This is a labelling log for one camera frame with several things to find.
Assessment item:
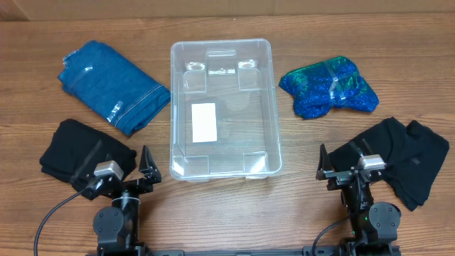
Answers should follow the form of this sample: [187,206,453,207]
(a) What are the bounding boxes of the black garment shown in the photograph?
[328,117,449,211]
[39,119,137,191]

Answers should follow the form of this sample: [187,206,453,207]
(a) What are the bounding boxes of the blue sequin garment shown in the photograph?
[279,56,379,119]

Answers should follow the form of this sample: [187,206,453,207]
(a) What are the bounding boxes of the blue denim jeans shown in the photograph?
[58,41,171,137]

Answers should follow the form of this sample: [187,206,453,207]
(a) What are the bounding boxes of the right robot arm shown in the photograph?
[310,144,401,256]

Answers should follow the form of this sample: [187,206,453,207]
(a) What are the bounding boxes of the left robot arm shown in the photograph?
[87,146,161,255]

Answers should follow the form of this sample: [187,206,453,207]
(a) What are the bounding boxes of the white label in bin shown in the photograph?
[191,103,218,143]

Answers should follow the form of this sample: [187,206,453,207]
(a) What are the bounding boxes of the clear plastic storage bin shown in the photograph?
[169,38,282,182]

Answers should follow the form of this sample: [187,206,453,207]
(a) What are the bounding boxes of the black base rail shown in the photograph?
[85,245,402,256]

